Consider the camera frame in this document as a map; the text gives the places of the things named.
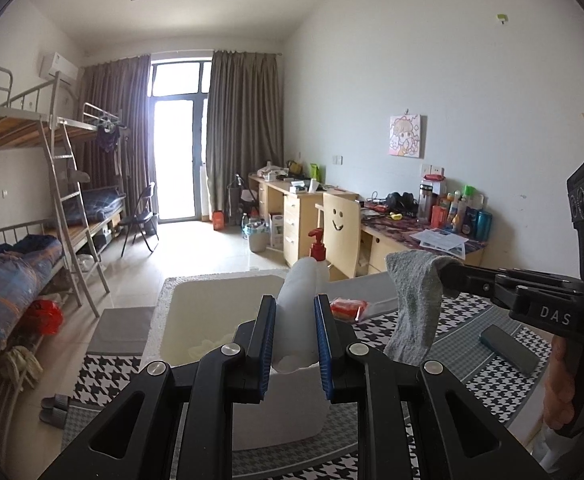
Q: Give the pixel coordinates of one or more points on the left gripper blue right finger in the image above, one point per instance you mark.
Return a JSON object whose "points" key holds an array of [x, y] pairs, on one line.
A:
{"points": [[323, 318]]}

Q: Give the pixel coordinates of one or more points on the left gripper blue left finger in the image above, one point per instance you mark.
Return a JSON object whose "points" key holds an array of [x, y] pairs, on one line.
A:
{"points": [[265, 335]]}

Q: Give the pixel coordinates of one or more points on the white plastic bag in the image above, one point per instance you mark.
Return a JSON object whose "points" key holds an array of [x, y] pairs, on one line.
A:
{"points": [[295, 343]]}

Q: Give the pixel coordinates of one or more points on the grey sock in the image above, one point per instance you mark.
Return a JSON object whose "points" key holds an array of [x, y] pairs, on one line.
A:
{"points": [[416, 275]]}

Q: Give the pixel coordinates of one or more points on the person's right hand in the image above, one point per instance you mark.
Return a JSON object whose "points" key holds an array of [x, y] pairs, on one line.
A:
{"points": [[559, 388]]}

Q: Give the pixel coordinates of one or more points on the red snack packet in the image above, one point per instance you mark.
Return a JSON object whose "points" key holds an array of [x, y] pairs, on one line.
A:
{"points": [[348, 310]]}

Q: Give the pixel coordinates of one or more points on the white pump bottle red top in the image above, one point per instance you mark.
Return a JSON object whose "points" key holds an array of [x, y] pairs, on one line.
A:
{"points": [[319, 253]]}

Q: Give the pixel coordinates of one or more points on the white styrofoam box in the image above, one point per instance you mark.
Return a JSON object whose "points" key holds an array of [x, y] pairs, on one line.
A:
{"points": [[231, 349]]}

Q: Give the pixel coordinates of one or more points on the dark green smartphone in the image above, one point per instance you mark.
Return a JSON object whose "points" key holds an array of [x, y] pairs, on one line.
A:
{"points": [[509, 349]]}

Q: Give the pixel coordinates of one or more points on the wooden chair smiley face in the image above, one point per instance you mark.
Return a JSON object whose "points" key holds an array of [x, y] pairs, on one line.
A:
{"points": [[341, 220]]}

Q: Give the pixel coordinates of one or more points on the wooden desk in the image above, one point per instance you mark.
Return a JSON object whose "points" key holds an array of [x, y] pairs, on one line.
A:
{"points": [[303, 212]]}

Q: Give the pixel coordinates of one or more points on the teal bottle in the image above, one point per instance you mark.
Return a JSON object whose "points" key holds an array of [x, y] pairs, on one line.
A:
{"points": [[483, 225]]}

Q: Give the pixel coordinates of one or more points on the black headphones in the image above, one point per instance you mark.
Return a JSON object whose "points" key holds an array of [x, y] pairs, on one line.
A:
{"points": [[404, 204]]}

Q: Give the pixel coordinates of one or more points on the papers on desk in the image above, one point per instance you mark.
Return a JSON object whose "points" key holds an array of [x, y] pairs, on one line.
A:
{"points": [[442, 241]]}

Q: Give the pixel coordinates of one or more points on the black folding chair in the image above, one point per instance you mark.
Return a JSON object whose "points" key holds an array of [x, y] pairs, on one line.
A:
{"points": [[142, 221]]}

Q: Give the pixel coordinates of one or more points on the right brown curtain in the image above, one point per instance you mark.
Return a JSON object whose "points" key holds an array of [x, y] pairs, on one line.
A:
{"points": [[244, 119]]}

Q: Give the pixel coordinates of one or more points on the brown curtain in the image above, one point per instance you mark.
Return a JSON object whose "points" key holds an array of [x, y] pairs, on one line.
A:
{"points": [[244, 119], [114, 95]]}

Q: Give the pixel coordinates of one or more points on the red plastic bag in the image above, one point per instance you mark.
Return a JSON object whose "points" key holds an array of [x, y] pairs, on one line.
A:
{"points": [[43, 317]]}

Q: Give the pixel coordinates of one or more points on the grey slippers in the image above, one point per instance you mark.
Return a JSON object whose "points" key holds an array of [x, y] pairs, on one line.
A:
{"points": [[54, 410]]}

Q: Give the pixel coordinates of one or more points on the metal bunk ladder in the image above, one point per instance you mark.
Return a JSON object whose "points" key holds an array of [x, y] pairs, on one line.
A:
{"points": [[80, 258]]}

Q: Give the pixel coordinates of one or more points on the blue plaid bedding bundle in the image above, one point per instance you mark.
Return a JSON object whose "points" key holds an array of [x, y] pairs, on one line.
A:
{"points": [[25, 268]]}

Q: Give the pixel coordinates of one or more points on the metal bunk bed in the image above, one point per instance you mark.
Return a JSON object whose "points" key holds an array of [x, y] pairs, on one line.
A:
{"points": [[26, 205]]}

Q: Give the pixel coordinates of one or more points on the left brown curtain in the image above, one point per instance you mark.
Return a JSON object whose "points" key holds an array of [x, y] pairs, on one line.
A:
{"points": [[114, 95]]}

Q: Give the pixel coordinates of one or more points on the white air conditioner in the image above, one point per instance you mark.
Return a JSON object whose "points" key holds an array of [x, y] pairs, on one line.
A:
{"points": [[55, 64]]}

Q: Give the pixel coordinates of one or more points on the pink cartoon wall picture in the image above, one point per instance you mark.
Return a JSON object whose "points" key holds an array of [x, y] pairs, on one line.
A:
{"points": [[404, 136]]}

